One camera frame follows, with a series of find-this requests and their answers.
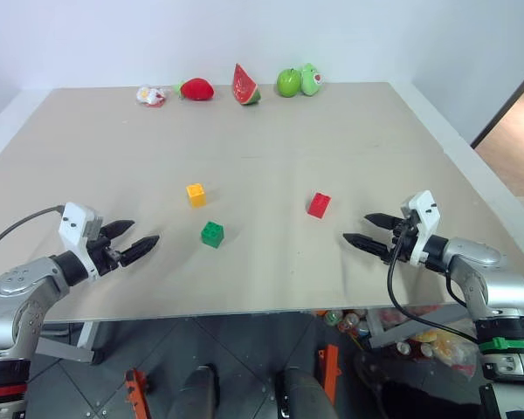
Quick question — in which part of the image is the yellow toy block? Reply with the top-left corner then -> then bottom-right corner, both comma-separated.
185,182 -> 209,209

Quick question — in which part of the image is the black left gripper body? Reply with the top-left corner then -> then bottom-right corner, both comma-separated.
85,235 -> 126,277

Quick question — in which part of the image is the watermelon slice toy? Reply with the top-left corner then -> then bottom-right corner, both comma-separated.
231,63 -> 262,106

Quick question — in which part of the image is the pile of toys under table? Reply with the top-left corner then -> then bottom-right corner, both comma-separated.
312,306 -> 481,379

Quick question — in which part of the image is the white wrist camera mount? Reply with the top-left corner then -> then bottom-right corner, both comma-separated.
58,202 -> 105,278
401,189 -> 442,266

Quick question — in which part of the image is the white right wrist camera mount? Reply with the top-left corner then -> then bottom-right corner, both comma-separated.
401,189 -> 442,266

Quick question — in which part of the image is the orange black stand post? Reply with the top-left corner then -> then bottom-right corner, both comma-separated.
124,367 -> 151,419
316,344 -> 342,408

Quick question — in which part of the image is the green toy block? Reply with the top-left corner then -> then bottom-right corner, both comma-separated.
200,221 -> 225,249

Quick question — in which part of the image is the green plush toy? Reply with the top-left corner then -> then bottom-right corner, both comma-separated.
299,63 -> 326,97

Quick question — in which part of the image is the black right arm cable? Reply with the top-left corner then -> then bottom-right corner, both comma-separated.
386,220 -> 479,343

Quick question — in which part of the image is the red toy block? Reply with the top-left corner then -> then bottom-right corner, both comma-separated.
307,191 -> 333,218

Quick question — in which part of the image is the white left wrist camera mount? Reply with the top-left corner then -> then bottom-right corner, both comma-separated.
58,202 -> 105,278

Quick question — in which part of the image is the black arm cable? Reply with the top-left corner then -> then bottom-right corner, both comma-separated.
0,205 -> 66,258
386,220 -> 479,343

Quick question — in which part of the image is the dark rounded robot leg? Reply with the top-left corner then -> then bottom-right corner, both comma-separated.
275,367 -> 333,419
175,364 -> 220,419

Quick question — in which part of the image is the red plush strawberry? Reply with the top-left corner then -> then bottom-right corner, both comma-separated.
176,78 -> 216,102

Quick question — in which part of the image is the green toy apple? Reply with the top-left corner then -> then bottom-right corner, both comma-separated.
275,68 -> 302,98

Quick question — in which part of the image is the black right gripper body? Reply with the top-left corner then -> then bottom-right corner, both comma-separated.
378,217 -> 421,265

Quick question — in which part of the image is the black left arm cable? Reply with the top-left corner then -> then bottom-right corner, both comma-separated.
0,205 -> 66,258

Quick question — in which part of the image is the grey table leg bracket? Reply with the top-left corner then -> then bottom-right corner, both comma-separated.
365,303 -> 469,349
35,320 -> 105,365

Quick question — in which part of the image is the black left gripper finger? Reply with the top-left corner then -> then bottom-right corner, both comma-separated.
99,219 -> 136,240
118,235 -> 161,267

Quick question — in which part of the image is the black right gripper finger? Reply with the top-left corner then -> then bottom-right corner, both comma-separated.
342,233 -> 396,264
363,212 -> 404,231

